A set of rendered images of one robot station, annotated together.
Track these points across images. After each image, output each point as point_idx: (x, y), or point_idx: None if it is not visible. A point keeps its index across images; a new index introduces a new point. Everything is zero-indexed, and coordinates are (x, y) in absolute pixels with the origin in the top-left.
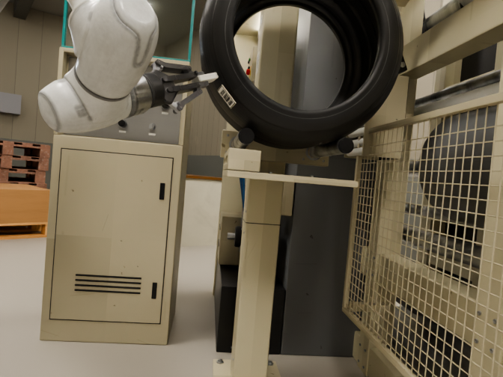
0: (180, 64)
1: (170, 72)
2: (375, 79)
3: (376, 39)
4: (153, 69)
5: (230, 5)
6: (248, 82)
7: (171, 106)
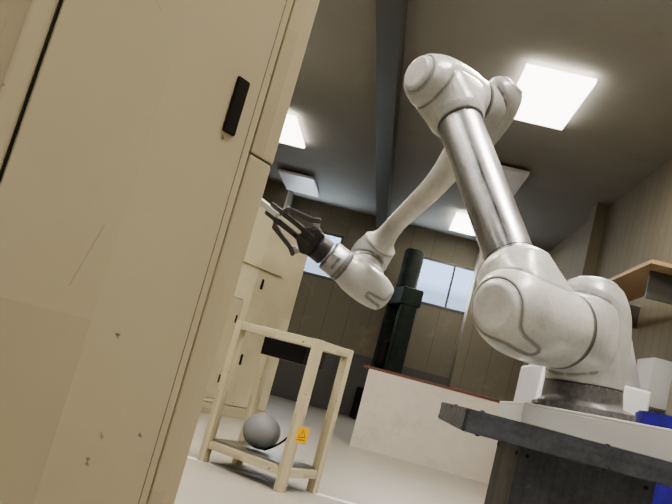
0: (298, 210)
1: (302, 218)
2: None
3: None
4: (319, 226)
5: None
6: None
7: (298, 252)
